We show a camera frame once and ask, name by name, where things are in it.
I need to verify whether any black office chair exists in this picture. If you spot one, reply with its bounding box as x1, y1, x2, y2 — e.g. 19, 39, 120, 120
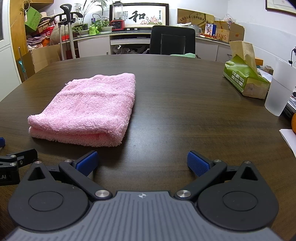
149, 25, 196, 55

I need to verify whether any cardboard box with KANS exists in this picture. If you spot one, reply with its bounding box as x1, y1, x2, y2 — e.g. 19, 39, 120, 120
214, 21, 245, 43

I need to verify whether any pink terry towel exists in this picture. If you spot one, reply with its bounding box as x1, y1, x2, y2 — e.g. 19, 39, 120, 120
28, 73, 136, 147

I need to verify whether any red appliance base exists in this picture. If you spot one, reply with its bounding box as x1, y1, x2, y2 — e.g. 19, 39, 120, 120
110, 20, 125, 31

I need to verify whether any framed calligraphy picture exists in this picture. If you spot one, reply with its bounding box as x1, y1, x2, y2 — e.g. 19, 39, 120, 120
109, 1, 169, 31

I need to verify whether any white paper sheet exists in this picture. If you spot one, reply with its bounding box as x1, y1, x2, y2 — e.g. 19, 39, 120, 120
279, 129, 296, 157

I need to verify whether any large cardboard box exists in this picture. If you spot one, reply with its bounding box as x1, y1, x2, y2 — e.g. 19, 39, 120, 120
16, 45, 61, 82

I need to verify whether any green plant pot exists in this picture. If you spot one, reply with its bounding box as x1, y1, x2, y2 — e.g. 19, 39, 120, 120
89, 25, 100, 36

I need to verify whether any orange fruit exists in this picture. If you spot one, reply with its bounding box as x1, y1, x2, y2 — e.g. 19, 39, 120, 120
291, 113, 296, 134

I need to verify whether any green box on pile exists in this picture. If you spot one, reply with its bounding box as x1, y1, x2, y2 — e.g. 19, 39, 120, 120
25, 7, 42, 33

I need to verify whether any green tissue box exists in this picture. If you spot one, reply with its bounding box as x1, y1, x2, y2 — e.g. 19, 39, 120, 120
223, 41, 270, 99

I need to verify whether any gold plaque board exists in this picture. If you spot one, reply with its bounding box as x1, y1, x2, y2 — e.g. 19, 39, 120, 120
177, 9, 215, 32

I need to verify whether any frosted plastic cup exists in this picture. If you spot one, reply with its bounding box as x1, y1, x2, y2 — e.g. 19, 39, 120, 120
264, 59, 295, 116

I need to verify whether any black handled trolley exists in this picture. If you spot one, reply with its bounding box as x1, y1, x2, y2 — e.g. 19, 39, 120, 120
49, 3, 84, 61

